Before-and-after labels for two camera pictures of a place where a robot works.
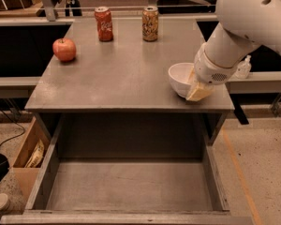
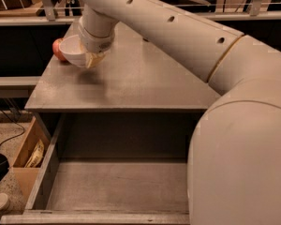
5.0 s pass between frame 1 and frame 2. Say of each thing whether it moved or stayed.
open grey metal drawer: stayed
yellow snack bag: stayed
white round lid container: stayed
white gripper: moved
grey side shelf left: stayed
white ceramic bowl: moved
